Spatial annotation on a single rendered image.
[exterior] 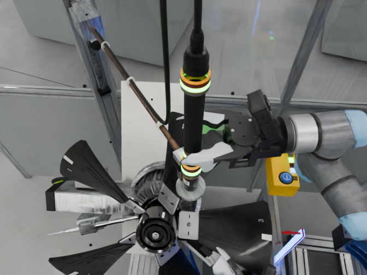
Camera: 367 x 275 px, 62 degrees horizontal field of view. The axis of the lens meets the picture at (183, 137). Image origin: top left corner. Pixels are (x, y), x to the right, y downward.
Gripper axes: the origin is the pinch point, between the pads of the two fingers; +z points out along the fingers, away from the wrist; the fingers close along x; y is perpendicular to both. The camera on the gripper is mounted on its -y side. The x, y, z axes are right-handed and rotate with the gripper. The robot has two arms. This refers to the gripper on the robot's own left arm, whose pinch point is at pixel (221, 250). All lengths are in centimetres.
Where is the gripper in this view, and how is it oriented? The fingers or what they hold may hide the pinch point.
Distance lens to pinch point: 97.1
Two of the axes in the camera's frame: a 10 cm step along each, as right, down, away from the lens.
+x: 0.9, 5.3, 8.4
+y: -8.3, 5.0, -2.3
